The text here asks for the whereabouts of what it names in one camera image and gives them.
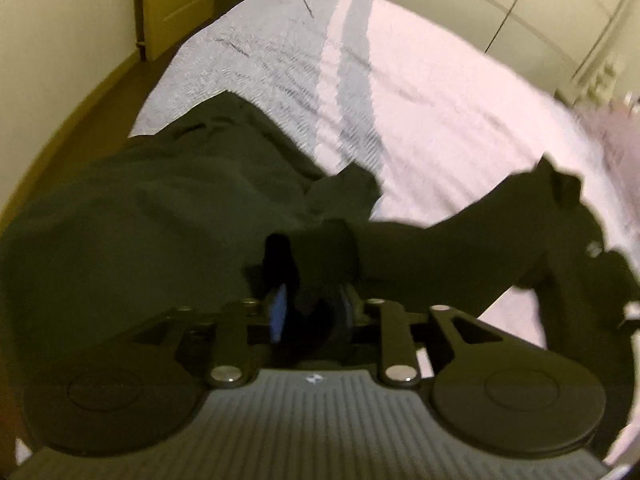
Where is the black zip jacket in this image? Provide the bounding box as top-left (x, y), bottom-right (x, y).
top-left (0, 90), bottom-right (584, 401)

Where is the cream wardrobe with panel doors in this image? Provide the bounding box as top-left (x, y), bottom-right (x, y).
top-left (387, 0), bottom-right (632, 93)

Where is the pink pillow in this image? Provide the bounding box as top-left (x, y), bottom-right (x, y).
top-left (577, 103), bottom-right (639, 171)

